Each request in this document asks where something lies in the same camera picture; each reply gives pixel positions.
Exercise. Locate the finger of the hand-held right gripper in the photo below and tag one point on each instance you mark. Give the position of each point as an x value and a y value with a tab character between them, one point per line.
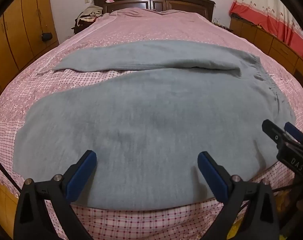
292	131
272	131

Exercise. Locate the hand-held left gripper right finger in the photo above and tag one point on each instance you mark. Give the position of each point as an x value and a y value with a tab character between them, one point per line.
211	177

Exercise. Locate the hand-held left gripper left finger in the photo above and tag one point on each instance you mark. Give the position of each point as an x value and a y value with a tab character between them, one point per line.
84	171

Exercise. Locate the grey fleece pants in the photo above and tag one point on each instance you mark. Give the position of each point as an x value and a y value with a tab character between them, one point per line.
141	130

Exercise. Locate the wooden low cabinet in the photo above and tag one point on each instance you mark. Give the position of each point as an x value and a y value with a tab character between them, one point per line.
264	40

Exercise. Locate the red and cream curtain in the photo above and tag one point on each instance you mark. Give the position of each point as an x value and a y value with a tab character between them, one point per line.
271	10

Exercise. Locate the small black pouch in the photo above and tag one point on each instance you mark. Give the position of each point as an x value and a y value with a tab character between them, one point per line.
46	37

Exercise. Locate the pink patterned bed sheet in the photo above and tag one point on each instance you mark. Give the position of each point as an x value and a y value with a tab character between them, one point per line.
166	22

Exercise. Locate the wooden wardrobe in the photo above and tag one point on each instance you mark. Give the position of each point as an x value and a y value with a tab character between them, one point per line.
21	30

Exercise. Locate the pile of clothes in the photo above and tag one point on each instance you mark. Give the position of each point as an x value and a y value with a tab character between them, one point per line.
87	16

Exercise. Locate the pink folded paper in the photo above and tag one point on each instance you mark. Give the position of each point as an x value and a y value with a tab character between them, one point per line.
109	0

